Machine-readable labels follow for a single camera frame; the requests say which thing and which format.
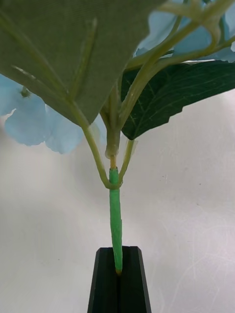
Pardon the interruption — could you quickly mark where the pale blue flower with leaves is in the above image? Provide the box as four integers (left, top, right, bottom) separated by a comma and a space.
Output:
0, 0, 235, 276

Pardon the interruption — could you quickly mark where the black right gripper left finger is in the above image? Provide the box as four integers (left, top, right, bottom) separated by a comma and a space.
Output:
87, 246, 121, 313

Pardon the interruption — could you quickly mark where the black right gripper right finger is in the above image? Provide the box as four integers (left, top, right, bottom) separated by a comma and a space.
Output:
119, 246, 152, 313

